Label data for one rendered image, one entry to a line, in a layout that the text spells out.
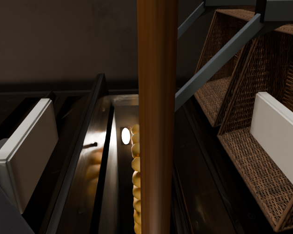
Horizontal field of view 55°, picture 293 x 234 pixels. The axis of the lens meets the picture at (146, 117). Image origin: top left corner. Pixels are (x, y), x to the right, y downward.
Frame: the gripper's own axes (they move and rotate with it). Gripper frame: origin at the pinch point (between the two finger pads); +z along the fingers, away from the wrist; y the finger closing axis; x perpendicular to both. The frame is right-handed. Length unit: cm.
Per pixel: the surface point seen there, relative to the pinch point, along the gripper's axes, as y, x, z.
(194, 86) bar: 11.8, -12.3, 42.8
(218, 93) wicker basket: 46, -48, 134
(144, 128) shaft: -0.6, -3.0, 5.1
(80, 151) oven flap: -19, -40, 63
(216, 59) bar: 16.2, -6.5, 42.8
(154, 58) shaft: 0.2, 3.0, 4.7
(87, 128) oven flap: -19, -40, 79
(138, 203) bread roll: -1, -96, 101
